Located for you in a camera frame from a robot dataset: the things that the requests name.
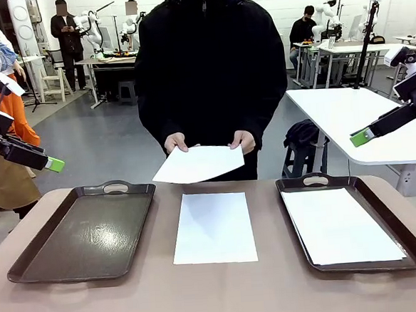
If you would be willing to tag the brown topped work table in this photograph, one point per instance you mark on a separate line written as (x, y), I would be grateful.
(115, 60)

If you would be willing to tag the black tripod pole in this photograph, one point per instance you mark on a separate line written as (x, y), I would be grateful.
(366, 46)

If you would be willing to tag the white wooden chair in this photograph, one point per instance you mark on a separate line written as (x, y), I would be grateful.
(51, 85)

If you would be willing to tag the white desk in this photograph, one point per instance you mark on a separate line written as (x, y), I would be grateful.
(357, 48)

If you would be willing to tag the person in white top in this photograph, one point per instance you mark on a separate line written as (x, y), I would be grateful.
(131, 8)

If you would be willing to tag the person's right hand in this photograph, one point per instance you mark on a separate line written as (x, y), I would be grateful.
(176, 142)

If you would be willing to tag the white tower with round vents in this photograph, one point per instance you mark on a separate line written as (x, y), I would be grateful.
(24, 29)

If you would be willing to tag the dark brown serving tray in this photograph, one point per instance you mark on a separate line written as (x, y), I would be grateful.
(81, 240)
(372, 205)

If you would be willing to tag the white computer monitor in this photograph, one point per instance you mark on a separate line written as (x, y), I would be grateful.
(356, 28)

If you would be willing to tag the grey plastic stool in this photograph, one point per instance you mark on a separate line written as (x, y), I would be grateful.
(128, 92)

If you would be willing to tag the black office chair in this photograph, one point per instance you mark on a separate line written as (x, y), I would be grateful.
(55, 57)

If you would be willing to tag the mannequin in orange trousers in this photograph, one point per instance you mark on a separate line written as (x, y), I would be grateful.
(24, 129)

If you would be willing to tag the black-sleeved right forearm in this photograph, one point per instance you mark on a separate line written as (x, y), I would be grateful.
(159, 120)

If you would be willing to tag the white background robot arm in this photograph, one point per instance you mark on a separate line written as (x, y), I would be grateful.
(127, 27)
(318, 27)
(95, 31)

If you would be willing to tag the seated person in black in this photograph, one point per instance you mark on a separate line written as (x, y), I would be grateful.
(303, 31)

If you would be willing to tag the black bag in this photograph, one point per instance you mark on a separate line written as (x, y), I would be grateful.
(303, 133)

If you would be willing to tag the white A4 paper sheet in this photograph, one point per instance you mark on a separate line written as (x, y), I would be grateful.
(213, 230)
(201, 163)
(341, 225)

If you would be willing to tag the standing person in black jacket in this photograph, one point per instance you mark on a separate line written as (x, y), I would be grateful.
(67, 37)

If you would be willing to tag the person's left hand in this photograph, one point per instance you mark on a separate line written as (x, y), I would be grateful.
(244, 141)

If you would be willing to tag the white rounded table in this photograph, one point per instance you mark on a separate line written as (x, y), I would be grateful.
(333, 111)

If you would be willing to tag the black-sleeved left forearm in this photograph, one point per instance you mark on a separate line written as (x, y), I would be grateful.
(266, 116)

